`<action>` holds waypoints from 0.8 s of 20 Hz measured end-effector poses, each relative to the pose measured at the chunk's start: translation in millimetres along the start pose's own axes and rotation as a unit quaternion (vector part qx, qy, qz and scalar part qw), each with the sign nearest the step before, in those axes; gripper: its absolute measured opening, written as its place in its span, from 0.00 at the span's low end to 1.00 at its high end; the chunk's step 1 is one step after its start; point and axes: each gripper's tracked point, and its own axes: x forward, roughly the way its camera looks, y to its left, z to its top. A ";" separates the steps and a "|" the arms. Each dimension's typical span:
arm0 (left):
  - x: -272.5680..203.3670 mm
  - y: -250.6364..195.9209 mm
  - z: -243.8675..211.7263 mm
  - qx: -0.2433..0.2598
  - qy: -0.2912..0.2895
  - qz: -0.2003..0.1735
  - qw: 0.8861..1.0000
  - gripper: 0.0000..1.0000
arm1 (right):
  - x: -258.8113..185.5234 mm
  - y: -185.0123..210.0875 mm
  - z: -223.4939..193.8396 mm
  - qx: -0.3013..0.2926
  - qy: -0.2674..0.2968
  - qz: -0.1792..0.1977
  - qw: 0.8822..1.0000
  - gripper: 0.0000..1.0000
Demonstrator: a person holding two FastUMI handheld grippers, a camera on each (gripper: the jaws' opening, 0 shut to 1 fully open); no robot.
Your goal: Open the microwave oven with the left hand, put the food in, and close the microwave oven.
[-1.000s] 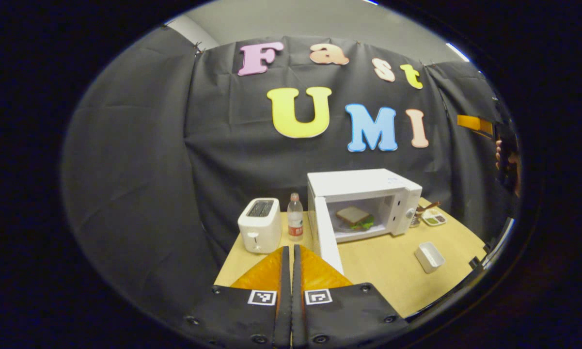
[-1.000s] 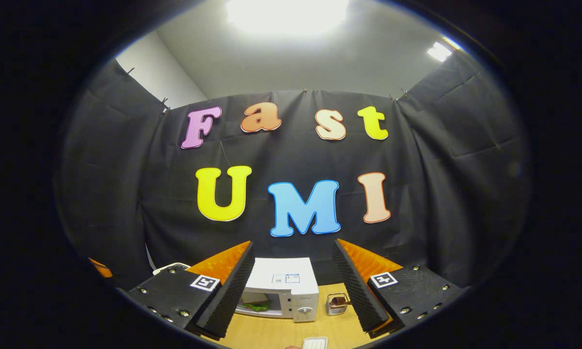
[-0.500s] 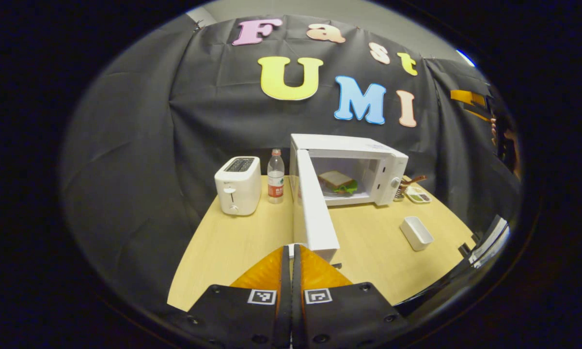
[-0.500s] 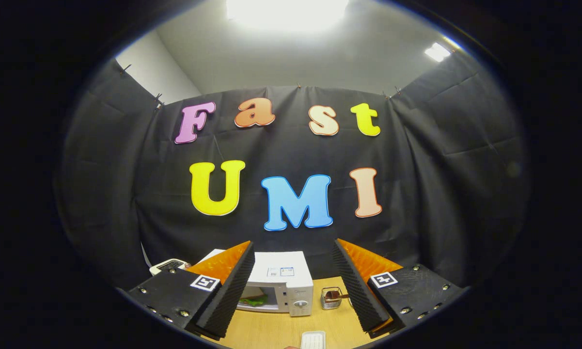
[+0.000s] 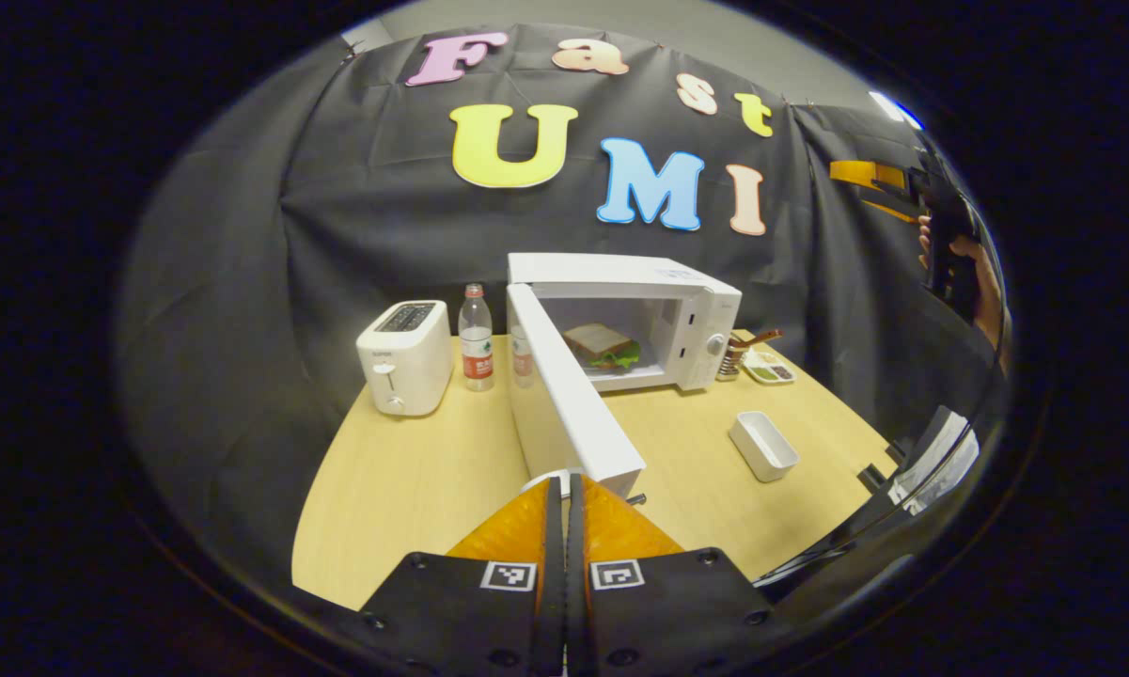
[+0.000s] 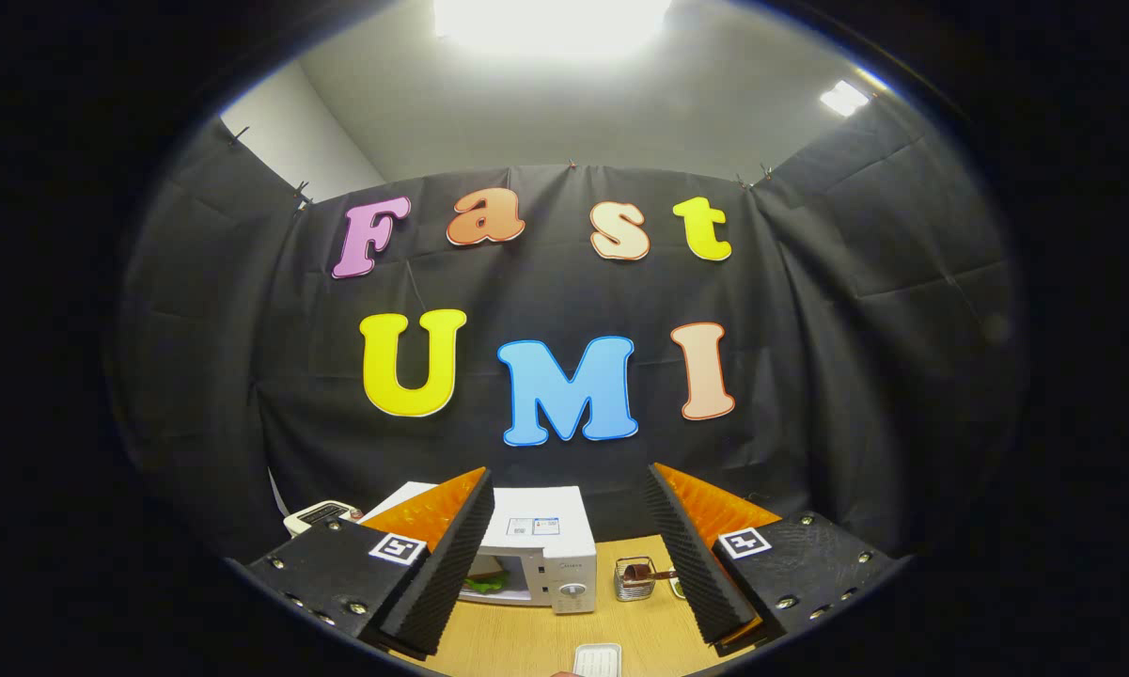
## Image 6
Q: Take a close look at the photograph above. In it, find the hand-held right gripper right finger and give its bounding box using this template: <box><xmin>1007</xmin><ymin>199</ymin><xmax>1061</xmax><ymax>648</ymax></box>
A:
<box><xmin>641</xmin><ymin>463</ymin><xmax>896</xmax><ymax>659</ymax></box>

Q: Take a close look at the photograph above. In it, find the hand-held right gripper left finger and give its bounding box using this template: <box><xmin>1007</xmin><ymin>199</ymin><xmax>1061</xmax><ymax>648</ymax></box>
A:
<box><xmin>244</xmin><ymin>467</ymin><xmax>496</xmax><ymax>659</ymax></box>

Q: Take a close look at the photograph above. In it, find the sandwich with green lettuce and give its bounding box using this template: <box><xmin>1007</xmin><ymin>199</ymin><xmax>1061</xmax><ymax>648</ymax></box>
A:
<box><xmin>463</xmin><ymin>564</ymin><xmax>513</xmax><ymax>595</ymax></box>

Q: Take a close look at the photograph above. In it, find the white microwave oven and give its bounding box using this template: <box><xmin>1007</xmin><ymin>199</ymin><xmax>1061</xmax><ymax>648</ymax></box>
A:
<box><xmin>357</xmin><ymin>481</ymin><xmax>598</xmax><ymax>617</ymax></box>

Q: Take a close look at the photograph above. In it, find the metal mesh cup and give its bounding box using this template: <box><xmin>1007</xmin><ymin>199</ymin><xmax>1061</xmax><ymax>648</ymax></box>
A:
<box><xmin>614</xmin><ymin>557</ymin><xmax>657</xmax><ymax>603</ymax></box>

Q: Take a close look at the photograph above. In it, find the white rectangular plate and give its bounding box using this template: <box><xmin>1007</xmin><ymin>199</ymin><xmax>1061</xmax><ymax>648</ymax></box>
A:
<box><xmin>573</xmin><ymin>642</ymin><xmax>623</xmax><ymax>677</ymax></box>

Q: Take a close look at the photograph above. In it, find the white toaster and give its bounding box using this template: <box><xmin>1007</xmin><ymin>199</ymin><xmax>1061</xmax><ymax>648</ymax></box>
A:
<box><xmin>284</xmin><ymin>500</ymin><xmax>363</xmax><ymax>537</ymax></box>

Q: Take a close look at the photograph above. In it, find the black backdrop cloth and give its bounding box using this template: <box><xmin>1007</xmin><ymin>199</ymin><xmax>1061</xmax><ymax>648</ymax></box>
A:
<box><xmin>103</xmin><ymin>89</ymin><xmax>1030</xmax><ymax>565</ymax></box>

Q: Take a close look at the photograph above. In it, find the small ceiling light panel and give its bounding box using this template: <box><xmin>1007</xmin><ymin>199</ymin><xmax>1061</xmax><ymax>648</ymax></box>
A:
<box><xmin>820</xmin><ymin>80</ymin><xmax>870</xmax><ymax>118</ymax></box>

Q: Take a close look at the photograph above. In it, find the large ceiling light panel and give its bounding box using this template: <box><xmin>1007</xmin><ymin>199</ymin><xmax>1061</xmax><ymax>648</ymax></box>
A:
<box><xmin>432</xmin><ymin>0</ymin><xmax>673</xmax><ymax>59</ymax></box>

